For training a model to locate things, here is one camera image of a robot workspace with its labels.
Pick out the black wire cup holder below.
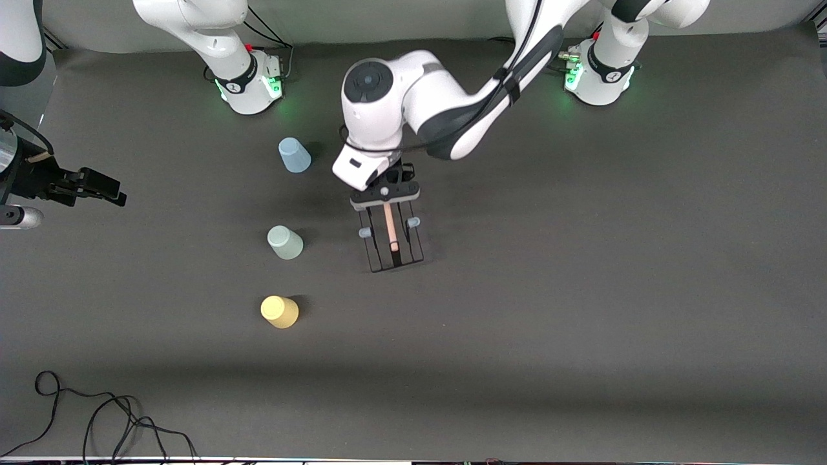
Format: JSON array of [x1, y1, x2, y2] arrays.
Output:
[[358, 201, 426, 274]]

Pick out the mint green plastic cup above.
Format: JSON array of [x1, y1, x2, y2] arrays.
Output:
[[267, 225, 304, 260]]

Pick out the yellow plastic cup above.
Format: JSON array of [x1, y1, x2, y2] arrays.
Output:
[[260, 295, 300, 329]]

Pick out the light blue plastic cup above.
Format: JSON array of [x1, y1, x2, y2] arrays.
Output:
[[278, 137, 312, 174]]

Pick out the black left arm base cables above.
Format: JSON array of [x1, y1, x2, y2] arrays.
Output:
[[488, 36, 580, 73]]

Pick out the black arm base cables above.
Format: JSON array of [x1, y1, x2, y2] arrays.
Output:
[[488, 36, 580, 73], [204, 5, 295, 83]]

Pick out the loose thin black cable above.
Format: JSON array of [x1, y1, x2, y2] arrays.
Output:
[[0, 370, 198, 465]]

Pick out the black right arm base cables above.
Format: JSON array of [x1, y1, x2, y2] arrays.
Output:
[[204, 5, 295, 83]]

